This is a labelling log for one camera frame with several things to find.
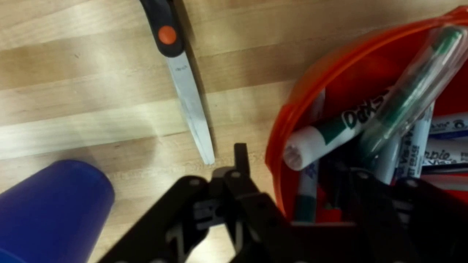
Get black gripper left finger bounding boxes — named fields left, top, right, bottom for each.
left=99, top=142, right=296, bottom=263

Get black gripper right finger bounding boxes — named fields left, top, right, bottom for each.
left=335, top=167, right=468, bottom=263

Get blue plastic cup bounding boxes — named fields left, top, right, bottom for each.
left=0, top=158, right=118, bottom=263

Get blue-grey marker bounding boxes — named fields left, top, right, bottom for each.
left=375, top=137, right=403, bottom=186

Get green and white marker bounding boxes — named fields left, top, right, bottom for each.
left=293, top=88, right=328, bottom=225

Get white marker blue print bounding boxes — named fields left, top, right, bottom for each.
left=395, top=104, right=436, bottom=183
left=429, top=113, right=468, bottom=139

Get orange plastic bowl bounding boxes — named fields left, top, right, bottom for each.
left=265, top=4, right=468, bottom=225

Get black handled scissors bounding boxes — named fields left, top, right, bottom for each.
left=138, top=0, right=218, bottom=167

